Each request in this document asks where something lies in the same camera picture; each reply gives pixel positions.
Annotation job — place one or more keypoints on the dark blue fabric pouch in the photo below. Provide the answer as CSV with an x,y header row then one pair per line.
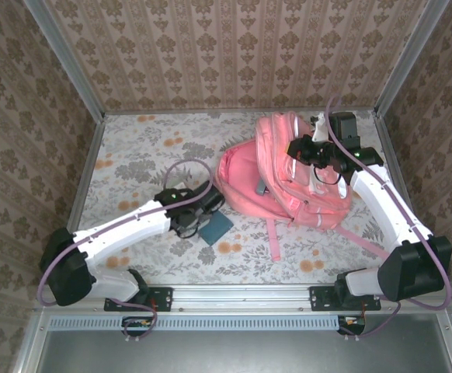
x,y
220,230

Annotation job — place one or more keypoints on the pink school backpack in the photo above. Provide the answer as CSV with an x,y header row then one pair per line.
x,y
249,182

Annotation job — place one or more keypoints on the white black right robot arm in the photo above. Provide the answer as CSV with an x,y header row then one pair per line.
x,y
385,210

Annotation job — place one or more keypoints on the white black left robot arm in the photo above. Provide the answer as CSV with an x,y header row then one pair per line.
x,y
125,233

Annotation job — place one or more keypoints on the floral patterned table cover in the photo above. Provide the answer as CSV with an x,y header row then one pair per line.
x,y
133,147

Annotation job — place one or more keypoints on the black connector box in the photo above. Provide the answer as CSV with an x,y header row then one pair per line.
x,y
136,325
352,324

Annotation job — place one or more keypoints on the grey metal panel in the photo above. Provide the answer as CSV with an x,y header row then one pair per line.
x,y
230,353

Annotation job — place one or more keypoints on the aluminium right table edge rail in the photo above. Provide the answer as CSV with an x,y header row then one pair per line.
x,y
397,178

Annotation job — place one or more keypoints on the aluminium table edge rail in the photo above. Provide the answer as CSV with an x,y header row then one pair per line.
x,y
78,202
397,178
191,110

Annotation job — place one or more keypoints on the aluminium mounting rail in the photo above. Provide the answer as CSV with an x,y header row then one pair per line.
x,y
241,297

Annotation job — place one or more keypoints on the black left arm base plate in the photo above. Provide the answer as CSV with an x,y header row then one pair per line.
x,y
164,299

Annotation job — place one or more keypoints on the aluminium left table edge rail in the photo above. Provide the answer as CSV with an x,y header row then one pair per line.
x,y
78,202

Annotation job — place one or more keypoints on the aluminium rear table edge rail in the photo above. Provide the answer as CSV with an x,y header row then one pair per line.
x,y
191,110

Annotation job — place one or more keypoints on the aluminium right frame post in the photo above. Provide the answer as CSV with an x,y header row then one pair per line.
x,y
412,54

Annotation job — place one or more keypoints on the aluminium frame post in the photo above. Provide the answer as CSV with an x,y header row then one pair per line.
x,y
65,58
412,54

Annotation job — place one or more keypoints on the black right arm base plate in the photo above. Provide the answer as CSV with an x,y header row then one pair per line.
x,y
321,299

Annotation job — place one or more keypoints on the aluminium left frame post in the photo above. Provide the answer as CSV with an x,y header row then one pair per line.
x,y
65,58

